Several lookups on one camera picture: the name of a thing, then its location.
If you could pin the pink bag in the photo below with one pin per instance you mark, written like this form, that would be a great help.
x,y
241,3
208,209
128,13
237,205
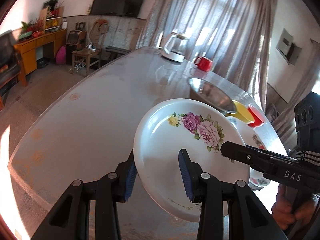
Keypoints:
x,y
61,56

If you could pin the dark wooden bench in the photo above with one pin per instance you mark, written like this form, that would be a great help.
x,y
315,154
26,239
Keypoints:
x,y
115,52

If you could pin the wooden chair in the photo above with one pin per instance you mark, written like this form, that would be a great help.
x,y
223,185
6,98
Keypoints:
x,y
91,54

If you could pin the purple floral rimmed plate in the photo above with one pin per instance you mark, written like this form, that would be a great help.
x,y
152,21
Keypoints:
x,y
257,181

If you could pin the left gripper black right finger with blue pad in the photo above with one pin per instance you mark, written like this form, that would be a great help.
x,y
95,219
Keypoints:
x,y
247,216

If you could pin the wall electrical box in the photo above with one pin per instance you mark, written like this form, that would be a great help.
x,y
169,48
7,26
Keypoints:
x,y
287,48

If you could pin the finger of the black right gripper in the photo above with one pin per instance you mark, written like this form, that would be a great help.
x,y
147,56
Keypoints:
x,y
257,159

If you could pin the red plastic bowl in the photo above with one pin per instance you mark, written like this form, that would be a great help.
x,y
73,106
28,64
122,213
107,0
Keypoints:
x,y
259,119

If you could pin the orange wooden desk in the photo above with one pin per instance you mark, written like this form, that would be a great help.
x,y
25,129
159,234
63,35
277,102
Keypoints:
x,y
50,44

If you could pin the person's right hand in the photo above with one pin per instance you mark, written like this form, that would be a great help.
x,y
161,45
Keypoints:
x,y
282,210

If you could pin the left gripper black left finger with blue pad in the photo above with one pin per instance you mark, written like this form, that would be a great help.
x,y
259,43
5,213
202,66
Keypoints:
x,y
69,217

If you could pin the beige sheer curtain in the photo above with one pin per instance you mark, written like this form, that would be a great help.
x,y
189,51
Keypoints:
x,y
234,34

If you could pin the yellow plastic bowl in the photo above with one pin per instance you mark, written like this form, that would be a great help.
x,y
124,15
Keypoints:
x,y
242,113

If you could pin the white rose pattern plate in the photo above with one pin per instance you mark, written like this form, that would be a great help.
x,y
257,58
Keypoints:
x,y
183,124

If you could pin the white glass electric kettle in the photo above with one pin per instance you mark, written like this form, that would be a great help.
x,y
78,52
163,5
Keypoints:
x,y
175,47

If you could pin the black wall television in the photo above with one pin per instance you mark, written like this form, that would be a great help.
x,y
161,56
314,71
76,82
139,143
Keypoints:
x,y
123,8

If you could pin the red mug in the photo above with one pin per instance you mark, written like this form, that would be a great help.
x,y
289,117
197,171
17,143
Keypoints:
x,y
203,63

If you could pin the large stainless steel bowl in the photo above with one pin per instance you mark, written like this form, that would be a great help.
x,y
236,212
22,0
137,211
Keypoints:
x,y
208,93

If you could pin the small old television set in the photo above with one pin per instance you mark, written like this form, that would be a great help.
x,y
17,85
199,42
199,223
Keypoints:
x,y
76,37

